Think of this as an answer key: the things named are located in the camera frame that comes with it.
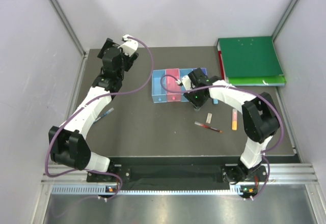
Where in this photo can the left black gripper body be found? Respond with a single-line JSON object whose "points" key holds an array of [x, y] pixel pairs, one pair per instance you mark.
{"points": [[127, 61]]}

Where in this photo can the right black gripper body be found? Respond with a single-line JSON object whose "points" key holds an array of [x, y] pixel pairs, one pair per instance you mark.
{"points": [[195, 98]]}

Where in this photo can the blue grey eraser stick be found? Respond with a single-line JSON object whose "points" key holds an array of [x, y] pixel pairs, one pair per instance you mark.
{"points": [[215, 101]]}

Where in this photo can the purple plastic tray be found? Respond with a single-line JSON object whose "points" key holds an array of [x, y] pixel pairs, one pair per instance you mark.
{"points": [[204, 71]]}

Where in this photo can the light blue tray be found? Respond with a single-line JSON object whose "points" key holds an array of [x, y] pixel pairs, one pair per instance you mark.
{"points": [[184, 72], [159, 95]]}

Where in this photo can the red folder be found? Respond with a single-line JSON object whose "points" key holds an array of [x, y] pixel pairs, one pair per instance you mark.
{"points": [[221, 65]]}

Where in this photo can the dark green binder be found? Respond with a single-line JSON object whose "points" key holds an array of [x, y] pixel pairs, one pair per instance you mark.
{"points": [[249, 57]]}

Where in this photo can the light green folder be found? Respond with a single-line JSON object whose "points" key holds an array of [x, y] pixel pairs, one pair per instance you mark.
{"points": [[273, 81]]}

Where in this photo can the pink plastic tray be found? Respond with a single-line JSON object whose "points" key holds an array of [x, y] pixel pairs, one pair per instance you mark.
{"points": [[171, 84]]}

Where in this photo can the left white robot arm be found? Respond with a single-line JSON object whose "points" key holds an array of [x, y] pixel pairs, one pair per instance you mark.
{"points": [[67, 143]]}

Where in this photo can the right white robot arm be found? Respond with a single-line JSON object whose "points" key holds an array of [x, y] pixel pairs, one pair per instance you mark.
{"points": [[259, 117]]}

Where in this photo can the small grey eraser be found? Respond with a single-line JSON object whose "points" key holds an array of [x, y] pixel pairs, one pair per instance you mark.
{"points": [[209, 117]]}

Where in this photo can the red pen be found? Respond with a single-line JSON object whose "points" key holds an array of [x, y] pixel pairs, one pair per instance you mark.
{"points": [[207, 127]]}

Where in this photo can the blue pen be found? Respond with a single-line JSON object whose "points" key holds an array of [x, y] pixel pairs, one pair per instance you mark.
{"points": [[103, 115]]}

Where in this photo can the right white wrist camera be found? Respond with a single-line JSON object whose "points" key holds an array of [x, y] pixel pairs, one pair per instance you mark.
{"points": [[185, 83]]}

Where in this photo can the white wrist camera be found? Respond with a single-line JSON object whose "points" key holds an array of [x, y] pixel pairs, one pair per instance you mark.
{"points": [[129, 46], [185, 83]]}

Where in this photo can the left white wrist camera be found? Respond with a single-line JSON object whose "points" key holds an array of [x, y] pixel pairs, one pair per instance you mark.
{"points": [[129, 46]]}

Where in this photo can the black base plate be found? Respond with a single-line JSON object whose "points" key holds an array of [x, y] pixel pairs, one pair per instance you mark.
{"points": [[178, 172]]}

